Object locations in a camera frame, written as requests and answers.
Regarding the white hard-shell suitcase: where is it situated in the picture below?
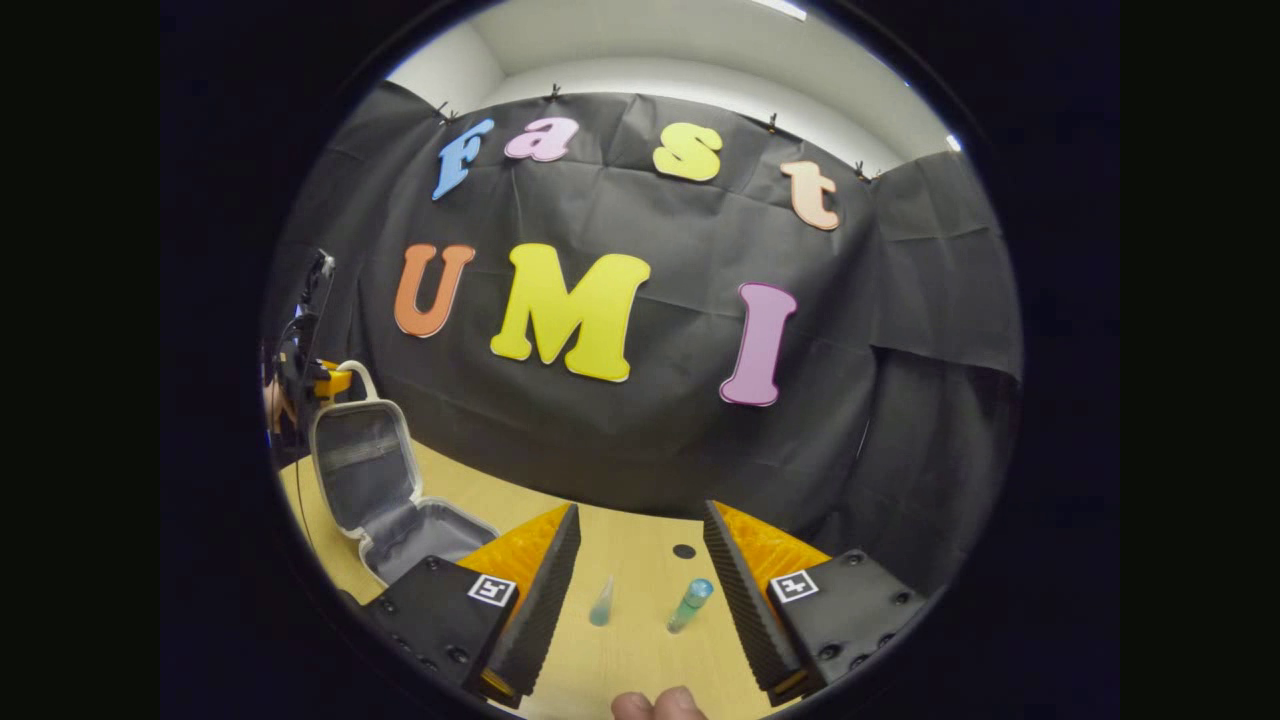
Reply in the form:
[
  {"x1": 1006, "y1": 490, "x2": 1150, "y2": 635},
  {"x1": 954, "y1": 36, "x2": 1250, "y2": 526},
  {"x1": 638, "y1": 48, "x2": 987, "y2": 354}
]
[{"x1": 307, "y1": 359, "x2": 501, "y2": 588}]

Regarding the blue cap skincare bottle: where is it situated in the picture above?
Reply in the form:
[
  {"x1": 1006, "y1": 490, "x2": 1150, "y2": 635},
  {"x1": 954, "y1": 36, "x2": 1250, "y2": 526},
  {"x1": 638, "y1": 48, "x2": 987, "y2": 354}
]
[{"x1": 666, "y1": 577, "x2": 715, "y2": 636}]

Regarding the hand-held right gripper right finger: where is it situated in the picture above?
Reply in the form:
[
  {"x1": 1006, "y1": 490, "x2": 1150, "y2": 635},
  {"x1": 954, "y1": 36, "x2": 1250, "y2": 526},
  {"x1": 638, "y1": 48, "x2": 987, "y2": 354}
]
[{"x1": 702, "y1": 500, "x2": 947, "y2": 707}]

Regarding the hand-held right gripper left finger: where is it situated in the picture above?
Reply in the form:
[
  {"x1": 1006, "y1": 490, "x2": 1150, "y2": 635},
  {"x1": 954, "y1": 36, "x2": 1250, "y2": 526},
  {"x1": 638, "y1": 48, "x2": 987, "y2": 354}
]
[{"x1": 362, "y1": 503, "x2": 581, "y2": 711}]

